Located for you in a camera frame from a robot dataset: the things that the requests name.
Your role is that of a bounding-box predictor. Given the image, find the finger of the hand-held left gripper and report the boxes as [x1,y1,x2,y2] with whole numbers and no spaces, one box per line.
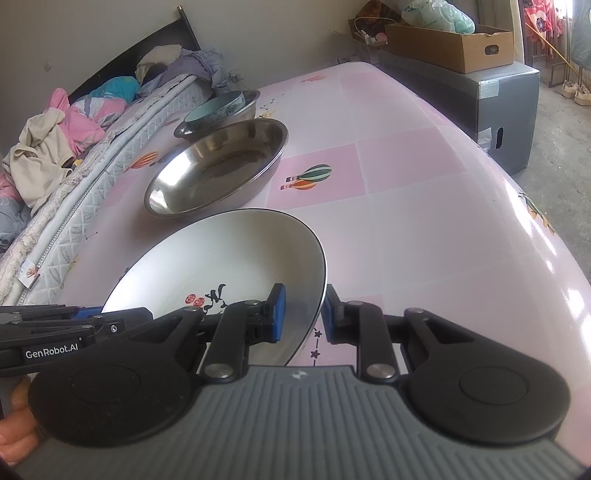
[91,307,155,341]
[0,304,105,327]

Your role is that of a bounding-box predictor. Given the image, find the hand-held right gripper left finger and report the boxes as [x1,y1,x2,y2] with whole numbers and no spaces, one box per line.
[127,283,288,385]

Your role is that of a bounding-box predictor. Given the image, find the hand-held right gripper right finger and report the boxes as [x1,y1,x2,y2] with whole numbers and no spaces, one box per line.
[322,284,465,385]

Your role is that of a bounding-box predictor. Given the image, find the white floral plate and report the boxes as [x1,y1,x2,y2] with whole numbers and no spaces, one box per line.
[100,209,329,368]

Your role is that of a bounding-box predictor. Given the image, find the wide shallow steel dish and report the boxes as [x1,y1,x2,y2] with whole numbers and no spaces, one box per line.
[143,117,290,219]

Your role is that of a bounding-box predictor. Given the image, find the deep steel bowl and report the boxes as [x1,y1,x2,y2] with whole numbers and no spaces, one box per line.
[174,90,262,142]

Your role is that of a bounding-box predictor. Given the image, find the teal ceramic bowl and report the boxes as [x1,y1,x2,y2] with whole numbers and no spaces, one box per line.
[184,91,246,133]

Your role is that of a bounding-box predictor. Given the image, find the person's left hand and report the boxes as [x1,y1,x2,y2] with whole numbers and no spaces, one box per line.
[0,375,41,465]

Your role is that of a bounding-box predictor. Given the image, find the mattress label tag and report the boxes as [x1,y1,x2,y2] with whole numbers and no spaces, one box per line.
[20,259,42,291]

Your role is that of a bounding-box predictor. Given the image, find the pink printed tablecloth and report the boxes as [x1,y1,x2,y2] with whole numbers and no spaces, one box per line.
[44,60,591,464]

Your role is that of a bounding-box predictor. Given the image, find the white quilted mattress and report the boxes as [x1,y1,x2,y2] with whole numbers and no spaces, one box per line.
[0,74,219,306]

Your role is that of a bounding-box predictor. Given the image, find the cream hooded garment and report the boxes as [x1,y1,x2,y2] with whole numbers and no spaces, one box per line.
[2,108,78,209]

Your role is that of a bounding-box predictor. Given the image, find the pink blanket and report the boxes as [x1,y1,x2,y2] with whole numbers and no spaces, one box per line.
[46,87,129,154]

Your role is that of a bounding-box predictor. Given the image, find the teal printed quilt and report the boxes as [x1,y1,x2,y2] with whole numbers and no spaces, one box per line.
[69,76,140,131]

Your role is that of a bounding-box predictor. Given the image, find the black garment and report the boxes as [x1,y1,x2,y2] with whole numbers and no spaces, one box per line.
[141,65,168,87]

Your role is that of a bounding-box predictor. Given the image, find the purple grey bedding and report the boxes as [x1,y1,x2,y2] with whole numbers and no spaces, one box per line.
[139,48,232,101]

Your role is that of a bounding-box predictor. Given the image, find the cream folded cloth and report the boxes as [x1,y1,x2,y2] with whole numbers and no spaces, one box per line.
[136,44,186,80]

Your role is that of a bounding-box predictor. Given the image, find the grey carton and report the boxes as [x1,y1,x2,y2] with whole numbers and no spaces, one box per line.
[376,51,541,175]

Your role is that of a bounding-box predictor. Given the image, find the open cardboard box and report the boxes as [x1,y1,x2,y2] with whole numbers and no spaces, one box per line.
[348,16,389,48]

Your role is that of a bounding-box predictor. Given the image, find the long brown cardboard box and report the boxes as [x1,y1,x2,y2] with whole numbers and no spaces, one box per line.
[384,23,515,75]

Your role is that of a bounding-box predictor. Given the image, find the brown gift bag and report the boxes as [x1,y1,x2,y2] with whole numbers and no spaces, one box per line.
[358,0,408,29]

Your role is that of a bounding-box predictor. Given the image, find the green white plastic bag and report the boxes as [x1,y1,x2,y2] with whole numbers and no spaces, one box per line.
[401,0,476,34]

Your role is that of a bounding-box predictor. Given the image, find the beige curtain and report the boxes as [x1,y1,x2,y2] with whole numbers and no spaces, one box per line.
[475,0,528,66]

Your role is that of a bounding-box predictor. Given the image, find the metal clothes rack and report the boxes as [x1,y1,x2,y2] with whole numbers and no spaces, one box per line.
[531,28,591,89]

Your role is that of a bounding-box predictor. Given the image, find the yellow stick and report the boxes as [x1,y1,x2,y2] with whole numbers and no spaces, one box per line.
[526,18,584,73]

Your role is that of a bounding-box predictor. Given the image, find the red floral cloth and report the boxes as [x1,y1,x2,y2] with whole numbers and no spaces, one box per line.
[522,0,574,43]

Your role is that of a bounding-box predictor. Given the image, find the blue patterned cloth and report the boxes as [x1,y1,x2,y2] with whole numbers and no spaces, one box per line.
[571,0,591,64]

